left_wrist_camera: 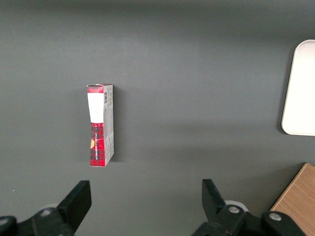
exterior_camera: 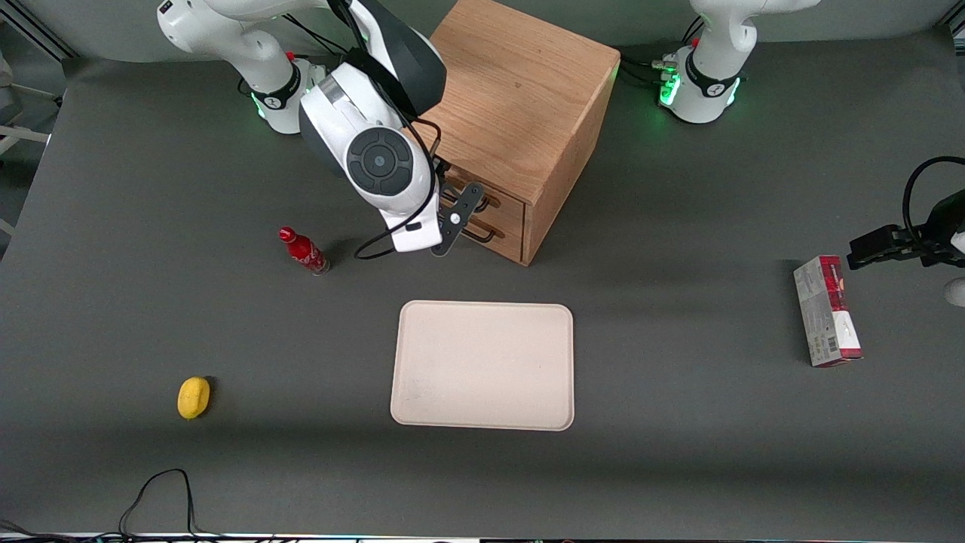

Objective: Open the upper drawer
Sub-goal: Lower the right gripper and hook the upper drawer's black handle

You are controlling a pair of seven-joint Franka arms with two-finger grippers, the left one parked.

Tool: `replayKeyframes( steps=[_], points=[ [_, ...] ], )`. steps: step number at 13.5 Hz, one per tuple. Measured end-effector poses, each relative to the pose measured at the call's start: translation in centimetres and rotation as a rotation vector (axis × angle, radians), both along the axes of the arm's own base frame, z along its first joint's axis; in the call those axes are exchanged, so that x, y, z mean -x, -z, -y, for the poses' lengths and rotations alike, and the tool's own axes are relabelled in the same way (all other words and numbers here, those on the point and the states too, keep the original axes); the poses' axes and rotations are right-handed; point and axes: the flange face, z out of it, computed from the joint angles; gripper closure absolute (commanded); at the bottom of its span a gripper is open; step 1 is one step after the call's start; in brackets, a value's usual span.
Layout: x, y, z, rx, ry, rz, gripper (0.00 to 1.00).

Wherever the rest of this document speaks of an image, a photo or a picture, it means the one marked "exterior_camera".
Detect black left base cables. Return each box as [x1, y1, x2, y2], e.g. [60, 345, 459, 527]
[620, 15, 706, 88]

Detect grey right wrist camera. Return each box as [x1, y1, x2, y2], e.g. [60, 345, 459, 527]
[381, 183, 486, 258]

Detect red cola bottle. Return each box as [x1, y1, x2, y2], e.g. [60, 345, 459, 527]
[278, 226, 331, 277]

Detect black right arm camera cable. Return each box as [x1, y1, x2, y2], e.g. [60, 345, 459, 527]
[328, 0, 446, 262]

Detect wooden drawer with black handle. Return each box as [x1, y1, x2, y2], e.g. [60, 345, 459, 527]
[433, 155, 527, 233]
[458, 205, 525, 265]

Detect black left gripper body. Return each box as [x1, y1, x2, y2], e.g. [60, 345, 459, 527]
[914, 190, 965, 269]

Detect black right base cables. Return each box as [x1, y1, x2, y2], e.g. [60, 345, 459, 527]
[238, 14, 349, 96]

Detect yellow lemon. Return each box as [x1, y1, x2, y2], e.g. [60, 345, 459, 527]
[177, 376, 212, 420]

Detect black base cables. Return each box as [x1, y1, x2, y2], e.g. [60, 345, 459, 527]
[238, 14, 349, 96]
[620, 15, 706, 88]

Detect white metal stand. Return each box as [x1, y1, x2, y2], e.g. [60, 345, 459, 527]
[0, 51, 55, 236]

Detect black looped table cable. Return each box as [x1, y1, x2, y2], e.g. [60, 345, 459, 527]
[118, 468, 227, 541]

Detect wooden drawer cabinet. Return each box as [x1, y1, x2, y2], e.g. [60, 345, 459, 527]
[411, 0, 621, 267]

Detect grey and red carton box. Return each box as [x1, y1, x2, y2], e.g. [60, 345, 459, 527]
[793, 255, 864, 368]

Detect beige plastic tray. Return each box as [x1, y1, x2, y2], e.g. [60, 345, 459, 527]
[390, 300, 575, 432]

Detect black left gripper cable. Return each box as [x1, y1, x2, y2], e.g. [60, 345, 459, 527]
[902, 156, 965, 244]

